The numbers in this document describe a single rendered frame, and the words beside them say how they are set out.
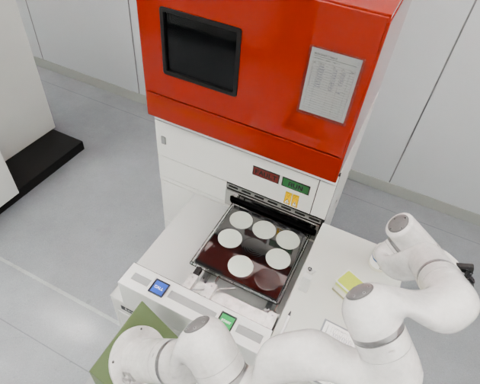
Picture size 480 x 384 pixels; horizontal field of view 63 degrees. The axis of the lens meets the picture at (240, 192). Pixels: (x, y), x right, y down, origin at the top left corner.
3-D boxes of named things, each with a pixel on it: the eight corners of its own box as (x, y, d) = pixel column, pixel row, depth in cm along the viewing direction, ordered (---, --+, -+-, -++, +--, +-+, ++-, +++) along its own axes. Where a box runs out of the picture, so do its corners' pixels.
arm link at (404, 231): (414, 270, 111) (443, 250, 108) (388, 243, 106) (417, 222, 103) (401, 251, 118) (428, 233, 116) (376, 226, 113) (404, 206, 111)
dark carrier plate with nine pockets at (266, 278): (234, 206, 175) (234, 204, 175) (307, 235, 166) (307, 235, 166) (194, 262, 153) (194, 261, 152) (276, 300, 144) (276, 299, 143)
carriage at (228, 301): (189, 280, 152) (189, 275, 150) (276, 321, 143) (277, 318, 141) (177, 296, 147) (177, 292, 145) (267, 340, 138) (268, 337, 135)
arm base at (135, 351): (136, 409, 113) (173, 419, 101) (94, 363, 109) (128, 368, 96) (175, 355, 126) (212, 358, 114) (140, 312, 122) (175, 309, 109)
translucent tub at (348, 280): (344, 279, 144) (348, 268, 139) (360, 293, 140) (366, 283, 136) (330, 290, 141) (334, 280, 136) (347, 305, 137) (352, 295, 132)
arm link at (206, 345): (168, 398, 101) (232, 411, 85) (135, 337, 99) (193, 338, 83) (199, 366, 110) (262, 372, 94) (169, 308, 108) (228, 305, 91)
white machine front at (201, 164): (162, 175, 196) (157, 106, 168) (318, 239, 175) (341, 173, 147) (159, 179, 194) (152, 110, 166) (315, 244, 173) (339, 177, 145)
